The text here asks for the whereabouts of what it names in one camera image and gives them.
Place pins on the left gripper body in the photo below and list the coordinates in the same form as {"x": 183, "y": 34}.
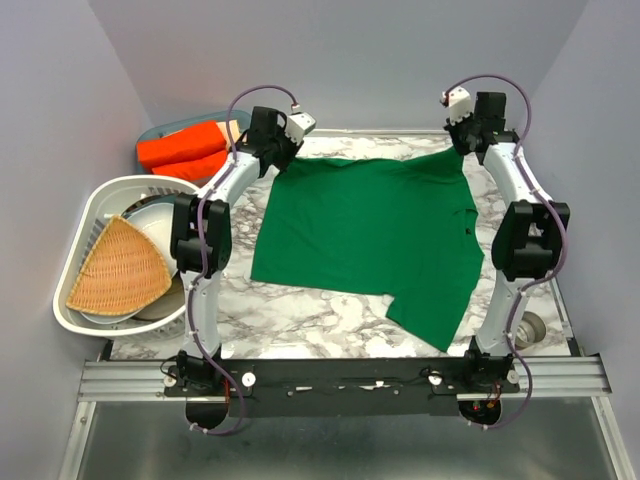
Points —
{"x": 283, "y": 149}

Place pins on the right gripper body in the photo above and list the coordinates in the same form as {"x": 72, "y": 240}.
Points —
{"x": 461, "y": 133}

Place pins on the green t-shirt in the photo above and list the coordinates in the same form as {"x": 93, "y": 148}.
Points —
{"x": 406, "y": 229}

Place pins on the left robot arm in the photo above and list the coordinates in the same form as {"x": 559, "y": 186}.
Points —
{"x": 201, "y": 236}

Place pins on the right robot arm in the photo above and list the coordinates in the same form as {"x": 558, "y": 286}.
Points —
{"x": 529, "y": 246}

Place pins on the blue plastic bin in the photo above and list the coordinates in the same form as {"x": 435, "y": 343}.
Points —
{"x": 172, "y": 127}

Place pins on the rolled beige t-shirt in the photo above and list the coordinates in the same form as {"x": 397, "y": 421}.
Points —
{"x": 231, "y": 131}

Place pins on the upper rolled orange t-shirt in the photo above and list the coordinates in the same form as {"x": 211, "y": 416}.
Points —
{"x": 191, "y": 143}

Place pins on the rolled orange t-shirt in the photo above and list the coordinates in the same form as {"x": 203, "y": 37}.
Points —
{"x": 197, "y": 171}
{"x": 191, "y": 143}

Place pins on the lower rolled orange t-shirt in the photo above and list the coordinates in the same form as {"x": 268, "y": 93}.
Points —
{"x": 197, "y": 171}

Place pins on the dark teal plate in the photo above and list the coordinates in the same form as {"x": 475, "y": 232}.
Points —
{"x": 150, "y": 200}

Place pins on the white bowl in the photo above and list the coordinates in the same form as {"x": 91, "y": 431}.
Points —
{"x": 155, "y": 221}

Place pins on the white plastic basket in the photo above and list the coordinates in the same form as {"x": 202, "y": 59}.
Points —
{"x": 110, "y": 198}

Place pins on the beige plate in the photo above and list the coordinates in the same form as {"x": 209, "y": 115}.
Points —
{"x": 167, "y": 304}

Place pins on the wicker fan-shaped tray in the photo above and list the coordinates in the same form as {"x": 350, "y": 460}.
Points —
{"x": 123, "y": 272}

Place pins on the small metal cup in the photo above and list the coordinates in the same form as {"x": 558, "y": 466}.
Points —
{"x": 531, "y": 330}

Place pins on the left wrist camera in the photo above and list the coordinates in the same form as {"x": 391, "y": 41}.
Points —
{"x": 298, "y": 124}

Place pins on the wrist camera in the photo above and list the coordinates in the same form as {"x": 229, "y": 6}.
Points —
{"x": 458, "y": 103}
{"x": 298, "y": 124}

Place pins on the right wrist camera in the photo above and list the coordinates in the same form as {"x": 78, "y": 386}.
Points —
{"x": 458, "y": 103}

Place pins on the black mounting base plate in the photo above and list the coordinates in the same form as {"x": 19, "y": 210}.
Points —
{"x": 262, "y": 388}

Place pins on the aluminium rail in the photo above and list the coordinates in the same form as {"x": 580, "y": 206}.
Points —
{"x": 141, "y": 381}

